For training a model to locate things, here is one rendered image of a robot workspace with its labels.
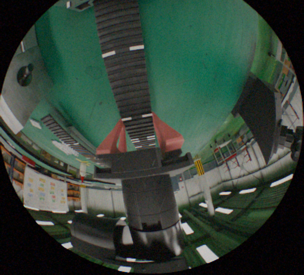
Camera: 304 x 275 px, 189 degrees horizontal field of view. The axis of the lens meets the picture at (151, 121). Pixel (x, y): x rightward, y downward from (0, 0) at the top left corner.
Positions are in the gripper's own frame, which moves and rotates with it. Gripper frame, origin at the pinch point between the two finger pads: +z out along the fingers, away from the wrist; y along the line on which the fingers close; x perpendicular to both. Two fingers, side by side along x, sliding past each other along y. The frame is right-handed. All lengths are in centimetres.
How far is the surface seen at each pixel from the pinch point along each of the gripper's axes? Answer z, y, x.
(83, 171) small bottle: -2.0, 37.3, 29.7
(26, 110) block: -4.1, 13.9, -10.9
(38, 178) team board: -27, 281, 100
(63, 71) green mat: 3.3, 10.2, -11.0
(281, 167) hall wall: -324, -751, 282
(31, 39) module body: 1.8, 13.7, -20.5
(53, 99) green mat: 3.4, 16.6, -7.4
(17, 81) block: -3.0, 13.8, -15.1
